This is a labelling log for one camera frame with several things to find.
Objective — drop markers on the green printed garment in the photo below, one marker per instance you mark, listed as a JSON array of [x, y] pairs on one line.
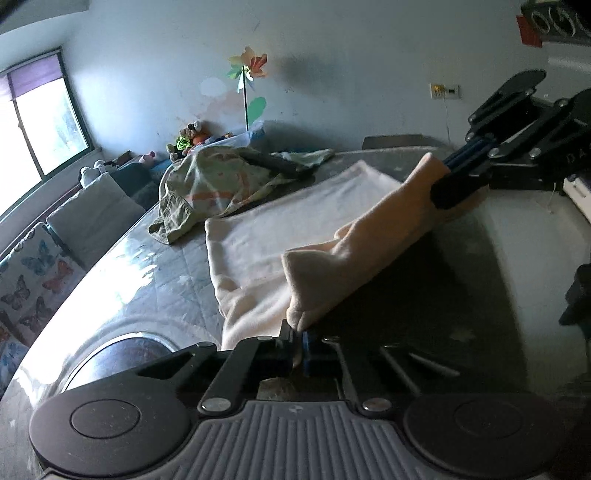
[[207, 189]]

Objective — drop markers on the cream fleece garment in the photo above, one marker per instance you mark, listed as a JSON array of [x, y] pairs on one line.
[[277, 235]]

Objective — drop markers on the grey chair back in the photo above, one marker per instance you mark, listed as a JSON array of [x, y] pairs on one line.
[[392, 141]]

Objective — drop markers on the clear plastic box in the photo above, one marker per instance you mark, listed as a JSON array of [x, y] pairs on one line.
[[249, 134]]

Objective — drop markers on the wall socket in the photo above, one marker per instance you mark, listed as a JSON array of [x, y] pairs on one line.
[[445, 91]]

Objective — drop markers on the white appliance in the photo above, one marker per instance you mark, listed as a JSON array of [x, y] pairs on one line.
[[579, 194]]

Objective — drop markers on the dark grey cloth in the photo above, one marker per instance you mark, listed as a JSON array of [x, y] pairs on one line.
[[277, 164]]

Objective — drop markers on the white plush toy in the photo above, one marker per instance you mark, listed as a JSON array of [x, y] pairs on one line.
[[94, 171]]

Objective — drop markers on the pink plush toy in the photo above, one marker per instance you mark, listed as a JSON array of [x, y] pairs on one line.
[[148, 158]]

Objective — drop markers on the black patterned box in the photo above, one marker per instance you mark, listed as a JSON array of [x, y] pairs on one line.
[[558, 21]]

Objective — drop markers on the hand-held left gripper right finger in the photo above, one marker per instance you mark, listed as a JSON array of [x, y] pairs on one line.
[[310, 355]]

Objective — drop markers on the window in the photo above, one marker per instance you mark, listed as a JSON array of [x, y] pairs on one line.
[[41, 134]]

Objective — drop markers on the butterfly print cushion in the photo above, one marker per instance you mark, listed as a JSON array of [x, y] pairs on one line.
[[9, 360], [41, 281]]

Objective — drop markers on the round black glass cooktop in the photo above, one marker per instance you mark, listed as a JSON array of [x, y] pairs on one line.
[[124, 355]]

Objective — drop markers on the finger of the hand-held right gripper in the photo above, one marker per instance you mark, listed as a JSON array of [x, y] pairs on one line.
[[508, 101], [466, 184]]

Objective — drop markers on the grey pillow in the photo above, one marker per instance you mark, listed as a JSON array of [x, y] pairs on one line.
[[97, 217]]

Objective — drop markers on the colourful paper pinwheel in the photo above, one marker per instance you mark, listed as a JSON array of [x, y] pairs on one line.
[[249, 69]]

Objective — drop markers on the dark sofa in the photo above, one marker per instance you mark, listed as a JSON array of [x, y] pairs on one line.
[[134, 180]]

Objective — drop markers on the brown stuffed toys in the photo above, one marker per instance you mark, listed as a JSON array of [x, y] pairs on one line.
[[189, 138]]

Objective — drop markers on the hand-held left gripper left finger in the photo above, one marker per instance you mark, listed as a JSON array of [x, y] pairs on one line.
[[272, 353]]

